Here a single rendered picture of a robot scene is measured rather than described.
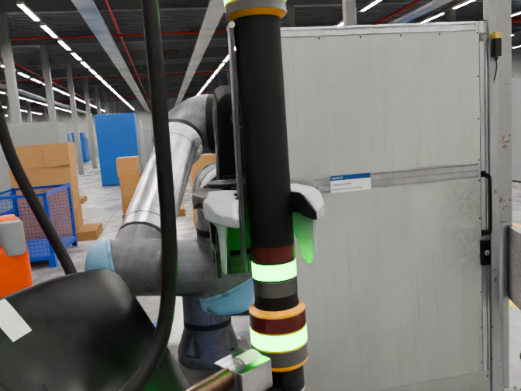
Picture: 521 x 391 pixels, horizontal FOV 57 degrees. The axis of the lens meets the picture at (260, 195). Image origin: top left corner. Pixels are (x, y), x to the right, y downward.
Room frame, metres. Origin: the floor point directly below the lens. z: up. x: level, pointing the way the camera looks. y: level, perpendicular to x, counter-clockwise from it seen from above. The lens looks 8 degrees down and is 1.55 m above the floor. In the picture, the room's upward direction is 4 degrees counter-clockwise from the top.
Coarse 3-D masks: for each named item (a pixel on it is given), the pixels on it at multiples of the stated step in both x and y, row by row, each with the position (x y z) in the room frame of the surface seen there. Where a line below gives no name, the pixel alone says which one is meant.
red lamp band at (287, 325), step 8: (304, 312) 0.35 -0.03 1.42; (256, 320) 0.34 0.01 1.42; (264, 320) 0.34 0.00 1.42; (272, 320) 0.33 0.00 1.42; (280, 320) 0.33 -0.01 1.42; (288, 320) 0.33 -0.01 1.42; (296, 320) 0.34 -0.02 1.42; (304, 320) 0.35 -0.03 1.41; (256, 328) 0.34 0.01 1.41; (264, 328) 0.34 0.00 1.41; (272, 328) 0.33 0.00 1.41; (280, 328) 0.33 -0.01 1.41; (288, 328) 0.33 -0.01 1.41; (296, 328) 0.34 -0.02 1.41
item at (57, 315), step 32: (32, 288) 0.36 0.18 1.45; (64, 288) 0.38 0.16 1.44; (96, 288) 0.40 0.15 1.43; (128, 288) 0.43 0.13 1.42; (32, 320) 0.34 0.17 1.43; (64, 320) 0.36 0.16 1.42; (96, 320) 0.37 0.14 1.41; (128, 320) 0.39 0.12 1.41; (0, 352) 0.31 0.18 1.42; (32, 352) 0.32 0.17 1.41; (64, 352) 0.33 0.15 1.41; (96, 352) 0.35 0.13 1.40; (128, 352) 0.36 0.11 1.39; (0, 384) 0.30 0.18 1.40; (32, 384) 0.31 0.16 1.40; (64, 384) 0.32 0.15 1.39; (96, 384) 0.33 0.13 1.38; (160, 384) 0.35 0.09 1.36
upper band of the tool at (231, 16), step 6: (234, 0) 0.34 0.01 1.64; (234, 12) 0.34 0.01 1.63; (240, 12) 0.34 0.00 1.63; (246, 12) 0.34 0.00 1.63; (252, 12) 0.34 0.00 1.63; (258, 12) 0.34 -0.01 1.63; (264, 12) 0.34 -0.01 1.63; (270, 12) 0.34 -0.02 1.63; (276, 12) 0.34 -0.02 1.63; (282, 12) 0.35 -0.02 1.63; (228, 18) 0.35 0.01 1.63; (234, 18) 0.35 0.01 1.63
